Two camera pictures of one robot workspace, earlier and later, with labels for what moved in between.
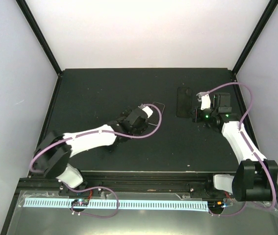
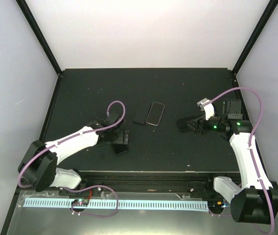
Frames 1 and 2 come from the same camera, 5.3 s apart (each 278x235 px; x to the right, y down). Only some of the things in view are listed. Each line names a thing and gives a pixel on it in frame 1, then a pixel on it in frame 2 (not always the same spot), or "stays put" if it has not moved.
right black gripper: [196, 117] to [198, 122]
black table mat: [201, 129] stays put
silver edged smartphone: [154, 118] stays put
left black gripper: [126, 112] to [120, 139]
